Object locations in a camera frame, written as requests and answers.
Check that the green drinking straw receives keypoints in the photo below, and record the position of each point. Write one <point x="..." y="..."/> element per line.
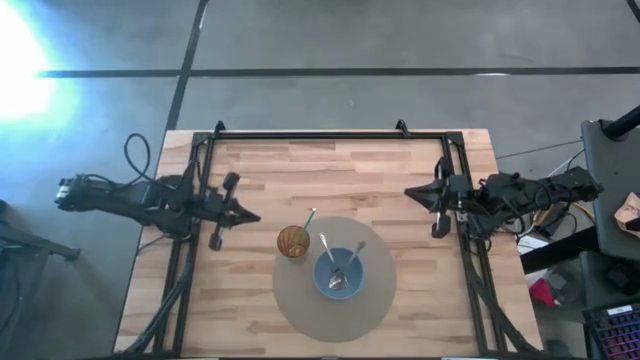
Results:
<point x="310" y="218"/>

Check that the brown paper bag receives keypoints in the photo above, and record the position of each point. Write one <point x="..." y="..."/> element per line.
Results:
<point x="627" y="215"/>

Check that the black stand leg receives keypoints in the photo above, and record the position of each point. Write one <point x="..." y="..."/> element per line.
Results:
<point x="40" y="245"/>

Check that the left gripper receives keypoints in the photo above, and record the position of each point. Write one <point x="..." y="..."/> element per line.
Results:
<point x="220" y="210"/>

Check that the white box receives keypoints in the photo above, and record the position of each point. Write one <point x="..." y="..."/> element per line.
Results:
<point x="530" y="243"/>

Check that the red object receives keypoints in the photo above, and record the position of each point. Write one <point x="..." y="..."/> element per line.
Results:
<point x="542" y="292"/>

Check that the dark grey seat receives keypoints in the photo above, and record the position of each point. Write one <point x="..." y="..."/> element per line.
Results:
<point x="610" y="280"/>

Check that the backlit keyboard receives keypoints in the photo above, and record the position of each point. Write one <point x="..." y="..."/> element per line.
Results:
<point x="617" y="332"/>

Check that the amber faceted plastic tumbler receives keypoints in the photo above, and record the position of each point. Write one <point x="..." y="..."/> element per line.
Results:
<point x="290" y="245"/>

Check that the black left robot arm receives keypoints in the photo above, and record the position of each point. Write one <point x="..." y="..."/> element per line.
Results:
<point x="125" y="200"/>

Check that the silver metal fork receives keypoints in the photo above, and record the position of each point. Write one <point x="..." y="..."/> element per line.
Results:
<point x="356" y="256"/>

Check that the dark grey side table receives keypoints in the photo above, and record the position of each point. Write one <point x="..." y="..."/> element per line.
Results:
<point x="615" y="200"/>

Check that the black pole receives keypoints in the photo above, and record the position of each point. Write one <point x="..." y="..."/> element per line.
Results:
<point x="622" y="125"/>

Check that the black diagonal bar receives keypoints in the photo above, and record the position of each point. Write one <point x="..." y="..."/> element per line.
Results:
<point x="550" y="255"/>

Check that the round grey placemat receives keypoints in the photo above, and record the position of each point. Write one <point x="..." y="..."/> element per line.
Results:
<point x="350" y="320"/>

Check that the black frame clamp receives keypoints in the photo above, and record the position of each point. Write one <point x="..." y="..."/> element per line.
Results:
<point x="402" y="127"/>
<point x="219" y="126"/>

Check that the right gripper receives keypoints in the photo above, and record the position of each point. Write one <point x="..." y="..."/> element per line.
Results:
<point x="457" y="195"/>

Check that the black power adapter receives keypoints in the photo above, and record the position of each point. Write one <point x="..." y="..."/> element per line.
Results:
<point x="552" y="225"/>

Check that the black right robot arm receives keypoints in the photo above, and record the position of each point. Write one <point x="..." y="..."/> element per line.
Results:
<point x="510" y="195"/>

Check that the black aluminium table frame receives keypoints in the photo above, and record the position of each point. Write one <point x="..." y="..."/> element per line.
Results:
<point x="325" y="135"/>

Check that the blue ceramic bowl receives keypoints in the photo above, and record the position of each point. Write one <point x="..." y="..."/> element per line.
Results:
<point x="322" y="280"/>

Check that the silver metal spoon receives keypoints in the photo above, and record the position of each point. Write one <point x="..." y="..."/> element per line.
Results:
<point x="327" y="250"/>

